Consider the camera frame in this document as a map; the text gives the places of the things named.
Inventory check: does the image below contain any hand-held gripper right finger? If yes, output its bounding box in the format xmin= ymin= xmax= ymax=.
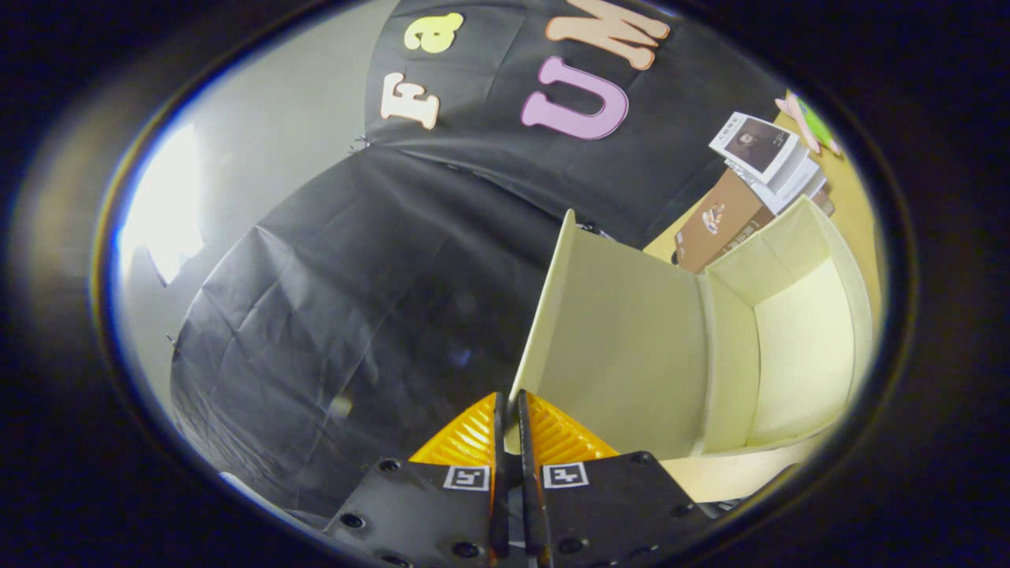
xmin=517 ymin=389 xmax=723 ymax=568

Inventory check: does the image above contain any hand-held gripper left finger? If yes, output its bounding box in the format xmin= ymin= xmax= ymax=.
xmin=324 ymin=392 xmax=510 ymax=568

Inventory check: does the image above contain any grey fabric storage box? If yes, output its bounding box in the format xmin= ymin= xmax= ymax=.
xmin=505 ymin=196 xmax=875 ymax=458

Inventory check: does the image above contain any brown cardboard box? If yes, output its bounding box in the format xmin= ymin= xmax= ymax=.
xmin=673 ymin=168 xmax=778 ymax=275

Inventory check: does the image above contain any white portrait cover book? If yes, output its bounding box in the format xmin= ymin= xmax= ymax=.
xmin=709 ymin=112 xmax=799 ymax=184

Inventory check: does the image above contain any green and pink plush toy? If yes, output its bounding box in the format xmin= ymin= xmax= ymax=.
xmin=776 ymin=91 xmax=841 ymax=156

